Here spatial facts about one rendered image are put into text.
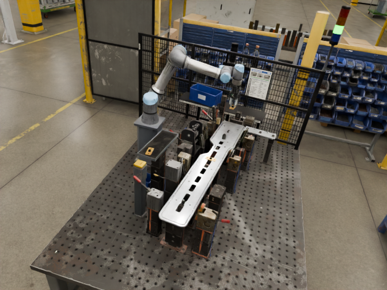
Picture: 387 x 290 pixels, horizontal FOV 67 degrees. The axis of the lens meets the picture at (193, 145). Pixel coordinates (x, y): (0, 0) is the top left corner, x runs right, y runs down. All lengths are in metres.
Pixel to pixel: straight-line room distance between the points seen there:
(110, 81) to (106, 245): 3.37
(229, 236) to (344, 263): 1.47
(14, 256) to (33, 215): 0.47
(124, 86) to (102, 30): 0.86
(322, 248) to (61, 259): 2.39
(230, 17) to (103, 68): 4.96
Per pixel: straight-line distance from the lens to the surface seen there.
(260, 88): 3.01
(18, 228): 3.29
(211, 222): 1.75
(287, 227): 2.34
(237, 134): 2.63
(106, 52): 4.85
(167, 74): 2.40
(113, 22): 4.66
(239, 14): 8.96
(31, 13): 9.53
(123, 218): 2.19
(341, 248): 3.43
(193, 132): 2.21
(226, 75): 2.20
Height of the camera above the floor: 2.32
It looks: 33 degrees down
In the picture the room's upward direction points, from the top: 7 degrees clockwise
